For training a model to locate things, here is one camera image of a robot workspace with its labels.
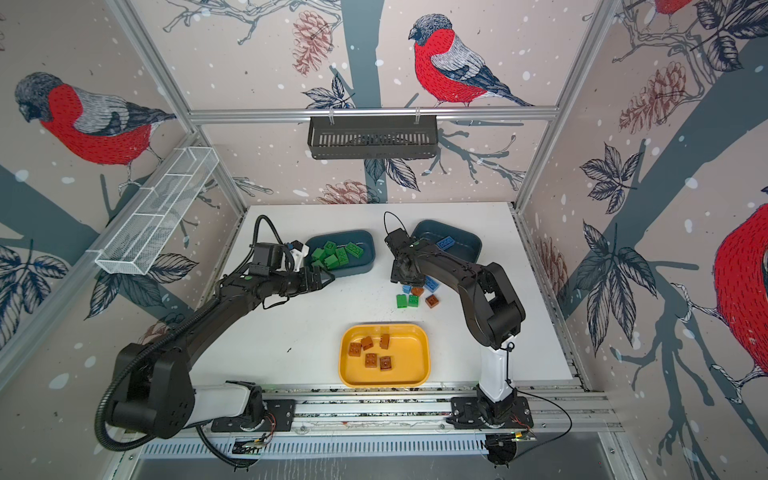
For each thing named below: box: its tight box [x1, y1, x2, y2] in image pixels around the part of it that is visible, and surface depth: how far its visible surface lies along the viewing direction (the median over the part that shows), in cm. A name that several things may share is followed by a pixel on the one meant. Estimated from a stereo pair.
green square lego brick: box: [396, 294, 407, 309], surface depth 96 cm
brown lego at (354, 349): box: [348, 342, 362, 357], surface depth 85 cm
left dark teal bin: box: [304, 230, 376, 277], surface depth 107 cm
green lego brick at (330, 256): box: [311, 241, 347, 270], surface depth 106 cm
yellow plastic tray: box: [339, 323, 431, 388], surface depth 85 cm
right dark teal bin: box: [410, 220, 483, 263], surface depth 110 cm
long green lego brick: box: [345, 241, 364, 259], surface depth 108 cm
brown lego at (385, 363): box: [379, 356, 392, 371], surface depth 83 cm
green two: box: [335, 246, 349, 265], surface depth 106 cm
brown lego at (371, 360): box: [365, 353, 378, 368], surface depth 83 cm
